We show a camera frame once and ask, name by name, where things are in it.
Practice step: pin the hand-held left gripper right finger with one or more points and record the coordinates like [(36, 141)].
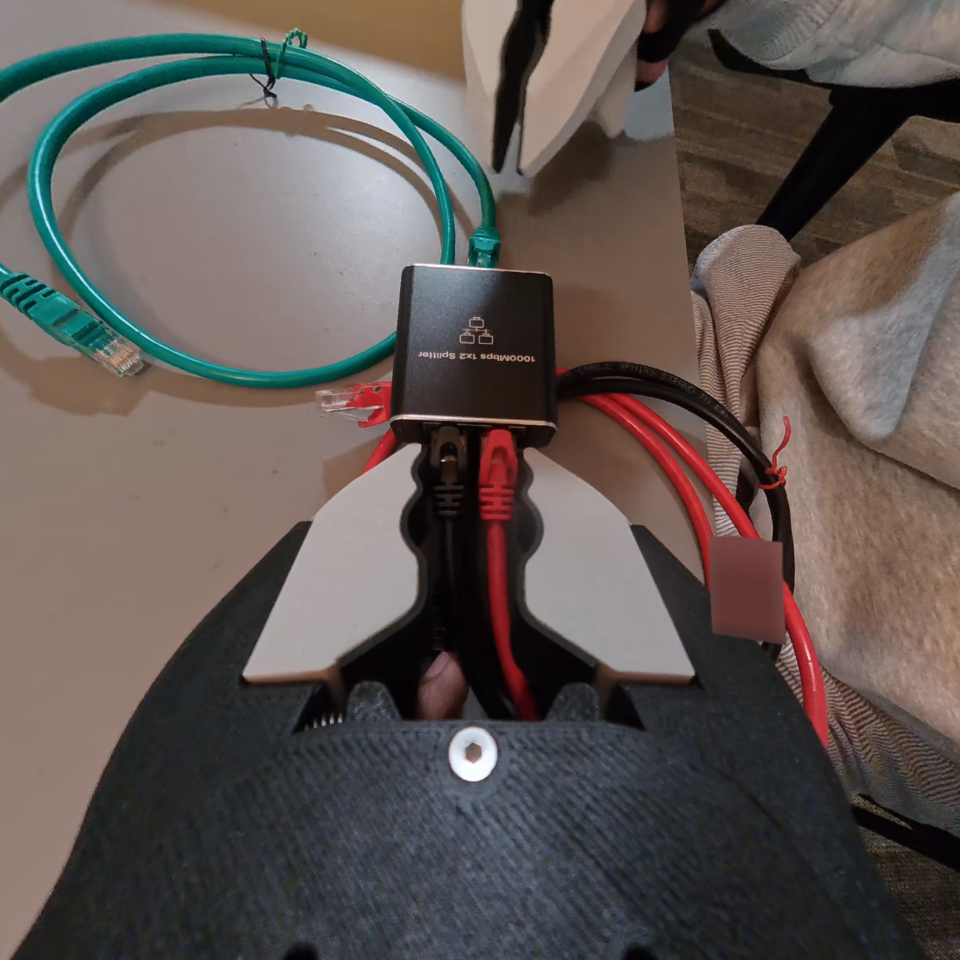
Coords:
[(600, 600)]

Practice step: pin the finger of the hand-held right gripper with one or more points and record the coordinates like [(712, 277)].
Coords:
[(585, 60), (480, 45)]

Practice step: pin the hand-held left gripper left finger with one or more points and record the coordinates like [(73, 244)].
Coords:
[(345, 592)]

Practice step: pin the black network splitter box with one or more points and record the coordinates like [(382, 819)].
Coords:
[(476, 337)]

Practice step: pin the grey desk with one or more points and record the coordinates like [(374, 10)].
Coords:
[(225, 225)]

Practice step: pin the person's right hand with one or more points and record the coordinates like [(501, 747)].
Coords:
[(651, 71)]

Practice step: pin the person's left hand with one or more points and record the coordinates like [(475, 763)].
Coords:
[(442, 686)]

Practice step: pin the green twist tie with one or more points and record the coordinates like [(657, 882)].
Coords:
[(274, 56)]

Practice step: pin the red twist tie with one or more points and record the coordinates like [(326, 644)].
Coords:
[(772, 476)]

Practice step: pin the black chair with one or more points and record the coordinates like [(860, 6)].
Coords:
[(825, 150)]

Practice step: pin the striped grey shirt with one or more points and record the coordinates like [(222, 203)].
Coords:
[(720, 300)]

